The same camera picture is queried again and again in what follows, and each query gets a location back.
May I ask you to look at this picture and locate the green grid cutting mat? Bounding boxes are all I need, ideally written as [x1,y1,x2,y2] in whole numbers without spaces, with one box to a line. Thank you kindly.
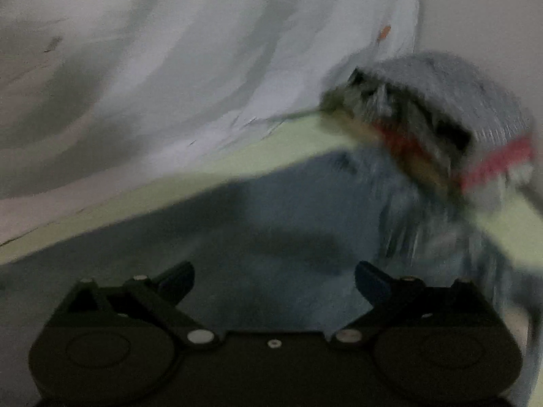
[1,118,542,268]

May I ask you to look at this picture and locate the blue denim jeans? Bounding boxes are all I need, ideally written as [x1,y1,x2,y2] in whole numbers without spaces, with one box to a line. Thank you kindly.
[1,147,542,406]

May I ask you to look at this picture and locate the open storage bag with red trim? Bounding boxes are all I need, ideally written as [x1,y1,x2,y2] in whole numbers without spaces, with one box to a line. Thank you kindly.
[320,52,534,209]

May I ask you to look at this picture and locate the light blue carrot print sheet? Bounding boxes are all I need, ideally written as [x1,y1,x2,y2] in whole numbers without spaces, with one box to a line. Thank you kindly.
[1,0,419,241]

